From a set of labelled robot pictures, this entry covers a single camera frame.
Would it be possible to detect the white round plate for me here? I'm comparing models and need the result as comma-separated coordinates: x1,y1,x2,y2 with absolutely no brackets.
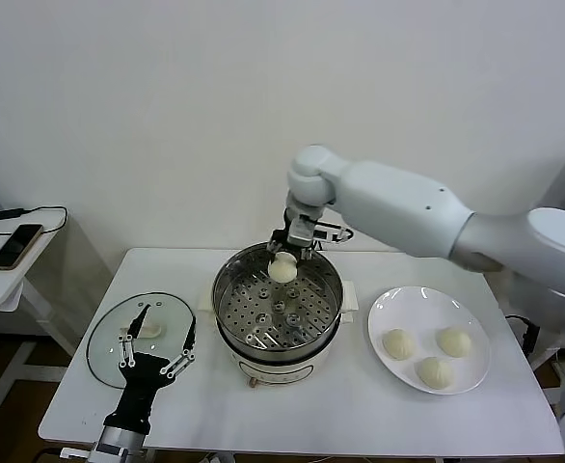
367,286,492,395

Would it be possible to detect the black power adapter with cable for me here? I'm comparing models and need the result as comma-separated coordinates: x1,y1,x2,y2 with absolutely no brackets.
0,205,69,240

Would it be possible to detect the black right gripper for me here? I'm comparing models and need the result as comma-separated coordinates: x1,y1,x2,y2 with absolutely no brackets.
267,204,315,264

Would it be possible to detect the black cable with clamp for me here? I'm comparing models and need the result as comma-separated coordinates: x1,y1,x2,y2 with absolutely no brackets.
503,313,543,359

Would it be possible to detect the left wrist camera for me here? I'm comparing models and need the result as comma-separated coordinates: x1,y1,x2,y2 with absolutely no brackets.
60,436,120,460

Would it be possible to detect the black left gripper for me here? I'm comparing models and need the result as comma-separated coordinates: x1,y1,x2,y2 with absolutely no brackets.
102,304,198,433

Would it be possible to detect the glass lid with white handle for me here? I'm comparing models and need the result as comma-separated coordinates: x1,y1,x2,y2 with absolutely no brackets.
86,290,199,390

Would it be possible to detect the black smartphone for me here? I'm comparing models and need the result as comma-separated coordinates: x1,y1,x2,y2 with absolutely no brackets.
0,224,45,272

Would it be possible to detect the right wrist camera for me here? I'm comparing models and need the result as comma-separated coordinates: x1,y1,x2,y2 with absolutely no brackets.
286,216,354,250

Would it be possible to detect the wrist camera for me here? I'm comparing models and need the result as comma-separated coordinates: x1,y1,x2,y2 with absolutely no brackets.
60,436,120,460
286,216,354,250

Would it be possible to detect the stainless steel steamer basket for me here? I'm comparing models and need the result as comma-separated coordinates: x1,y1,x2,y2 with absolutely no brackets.
212,243,344,357

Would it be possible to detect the white steamed baozi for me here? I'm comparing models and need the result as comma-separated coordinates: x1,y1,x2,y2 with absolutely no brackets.
382,329,417,361
416,356,456,391
436,326,471,358
267,251,298,284

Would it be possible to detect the white electric cooker pot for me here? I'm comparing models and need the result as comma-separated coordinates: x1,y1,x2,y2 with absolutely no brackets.
198,279,361,390

